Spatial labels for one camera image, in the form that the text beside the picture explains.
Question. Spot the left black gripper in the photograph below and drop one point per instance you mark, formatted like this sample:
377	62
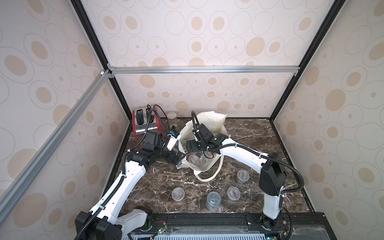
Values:
176	159

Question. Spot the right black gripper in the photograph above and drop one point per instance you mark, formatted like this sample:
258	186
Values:
195	147

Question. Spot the cream canvas tote bag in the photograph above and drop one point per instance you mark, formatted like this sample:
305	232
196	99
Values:
215	123

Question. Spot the clear seed jar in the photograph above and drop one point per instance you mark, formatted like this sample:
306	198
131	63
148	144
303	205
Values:
233	194
178	194
242	176
213	201

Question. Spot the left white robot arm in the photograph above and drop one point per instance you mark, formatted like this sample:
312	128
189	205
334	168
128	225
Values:
120	186

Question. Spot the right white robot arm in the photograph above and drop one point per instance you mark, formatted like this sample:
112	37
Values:
270	168

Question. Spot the seed jar in bag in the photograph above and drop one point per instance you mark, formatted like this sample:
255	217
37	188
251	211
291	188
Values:
194	159

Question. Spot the small bottle behind bag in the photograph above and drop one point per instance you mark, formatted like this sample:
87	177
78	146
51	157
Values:
174	130

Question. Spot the glass spice shaker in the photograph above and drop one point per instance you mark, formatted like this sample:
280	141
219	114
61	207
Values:
172	119

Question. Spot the red chrome toaster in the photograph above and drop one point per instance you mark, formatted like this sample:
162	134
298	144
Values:
150	117

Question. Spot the left diagonal aluminium bar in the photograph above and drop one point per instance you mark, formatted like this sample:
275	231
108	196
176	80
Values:
32	170

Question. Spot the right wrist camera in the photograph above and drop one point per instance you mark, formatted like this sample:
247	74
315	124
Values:
202	133

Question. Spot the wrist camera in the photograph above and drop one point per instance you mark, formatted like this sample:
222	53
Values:
173	143
202	133

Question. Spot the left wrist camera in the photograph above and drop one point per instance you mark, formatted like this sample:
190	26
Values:
173	143

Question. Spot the horizontal aluminium frame bar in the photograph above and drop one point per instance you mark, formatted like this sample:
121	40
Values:
205	69

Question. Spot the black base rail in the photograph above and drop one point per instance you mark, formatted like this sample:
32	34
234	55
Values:
291	226

